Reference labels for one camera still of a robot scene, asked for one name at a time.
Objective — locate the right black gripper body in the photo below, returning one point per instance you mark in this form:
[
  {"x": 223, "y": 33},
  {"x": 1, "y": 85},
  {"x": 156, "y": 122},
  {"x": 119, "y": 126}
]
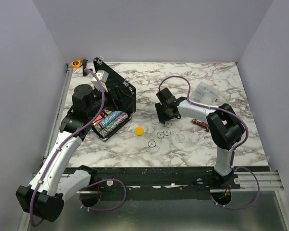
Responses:
[{"x": 168, "y": 117}]

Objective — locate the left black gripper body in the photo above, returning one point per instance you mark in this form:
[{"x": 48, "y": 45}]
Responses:
[{"x": 109, "y": 102}]

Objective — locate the yellow round button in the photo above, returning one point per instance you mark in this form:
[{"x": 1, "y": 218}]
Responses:
[{"x": 138, "y": 131}]

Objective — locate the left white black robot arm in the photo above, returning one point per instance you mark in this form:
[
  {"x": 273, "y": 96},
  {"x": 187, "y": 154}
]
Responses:
[{"x": 45, "y": 195}]

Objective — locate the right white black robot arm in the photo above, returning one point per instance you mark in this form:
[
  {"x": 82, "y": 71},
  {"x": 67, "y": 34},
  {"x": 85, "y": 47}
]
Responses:
[{"x": 224, "y": 126}]

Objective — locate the black poker set case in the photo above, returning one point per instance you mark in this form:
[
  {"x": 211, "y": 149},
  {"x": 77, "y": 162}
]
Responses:
[{"x": 125, "y": 85}]

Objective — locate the purple poker chip row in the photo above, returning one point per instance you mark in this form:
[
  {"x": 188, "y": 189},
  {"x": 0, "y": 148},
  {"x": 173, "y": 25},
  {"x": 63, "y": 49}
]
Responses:
[{"x": 116, "y": 122}]

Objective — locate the white poker chip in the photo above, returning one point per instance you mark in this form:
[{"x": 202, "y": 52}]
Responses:
[
  {"x": 167, "y": 132},
  {"x": 160, "y": 135},
  {"x": 151, "y": 143},
  {"x": 168, "y": 124}
]

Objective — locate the blue poker chip row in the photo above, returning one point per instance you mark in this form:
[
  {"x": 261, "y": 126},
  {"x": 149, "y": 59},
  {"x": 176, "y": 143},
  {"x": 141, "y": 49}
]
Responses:
[{"x": 111, "y": 117}]

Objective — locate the red playing card deck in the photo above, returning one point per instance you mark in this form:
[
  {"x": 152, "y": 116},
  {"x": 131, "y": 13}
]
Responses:
[{"x": 99, "y": 119}]

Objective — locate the clear round disc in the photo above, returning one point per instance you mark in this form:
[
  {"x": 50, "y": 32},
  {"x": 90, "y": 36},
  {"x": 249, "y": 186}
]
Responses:
[{"x": 180, "y": 138}]

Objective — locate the copper pipe fitting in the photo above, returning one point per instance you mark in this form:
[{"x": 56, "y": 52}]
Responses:
[{"x": 201, "y": 124}]

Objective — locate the clear plastic box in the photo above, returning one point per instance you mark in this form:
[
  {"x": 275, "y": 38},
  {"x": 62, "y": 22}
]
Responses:
[{"x": 205, "y": 94}]

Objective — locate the orange tape measure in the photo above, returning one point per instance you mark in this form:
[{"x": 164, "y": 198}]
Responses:
[{"x": 76, "y": 64}]

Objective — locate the aluminium side rail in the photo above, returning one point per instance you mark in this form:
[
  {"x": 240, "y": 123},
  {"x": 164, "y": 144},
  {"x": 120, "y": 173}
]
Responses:
[{"x": 59, "y": 112}]

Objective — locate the black mounting rail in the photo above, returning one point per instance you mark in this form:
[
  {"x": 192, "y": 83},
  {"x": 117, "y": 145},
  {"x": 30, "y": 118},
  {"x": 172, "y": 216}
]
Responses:
[{"x": 155, "y": 183}]

